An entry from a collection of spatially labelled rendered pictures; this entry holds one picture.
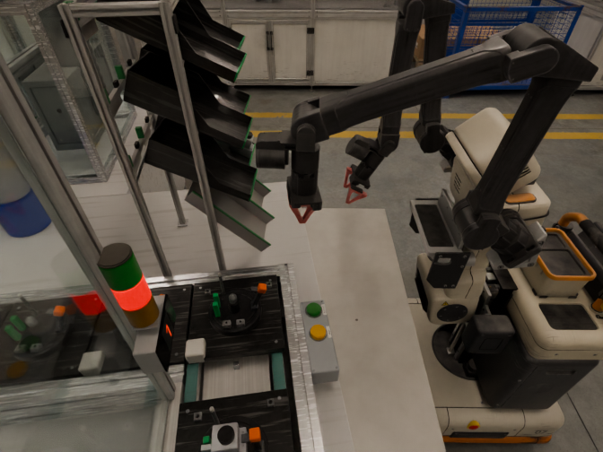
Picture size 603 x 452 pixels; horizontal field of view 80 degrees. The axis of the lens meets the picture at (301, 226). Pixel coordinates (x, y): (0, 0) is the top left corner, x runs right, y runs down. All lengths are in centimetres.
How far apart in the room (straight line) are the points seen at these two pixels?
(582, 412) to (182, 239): 199
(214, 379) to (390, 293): 59
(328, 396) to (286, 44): 419
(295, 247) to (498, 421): 107
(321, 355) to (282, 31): 413
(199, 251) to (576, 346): 125
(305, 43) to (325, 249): 366
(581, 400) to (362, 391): 151
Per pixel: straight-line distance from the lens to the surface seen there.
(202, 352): 95
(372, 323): 114
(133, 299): 63
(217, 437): 75
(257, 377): 98
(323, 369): 93
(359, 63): 483
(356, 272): 125
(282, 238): 135
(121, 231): 153
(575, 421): 229
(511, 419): 182
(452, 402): 175
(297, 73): 483
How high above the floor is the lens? 179
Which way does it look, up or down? 42 degrees down
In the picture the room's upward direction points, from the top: straight up
